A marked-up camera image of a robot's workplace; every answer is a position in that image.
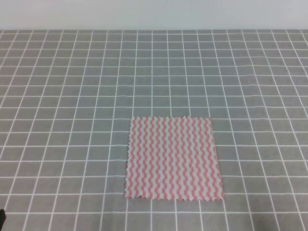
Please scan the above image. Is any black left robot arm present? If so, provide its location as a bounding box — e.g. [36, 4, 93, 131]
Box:
[0, 209, 6, 229]

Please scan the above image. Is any pink white wavy towel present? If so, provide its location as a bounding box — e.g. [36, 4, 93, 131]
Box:
[124, 116, 224, 201]

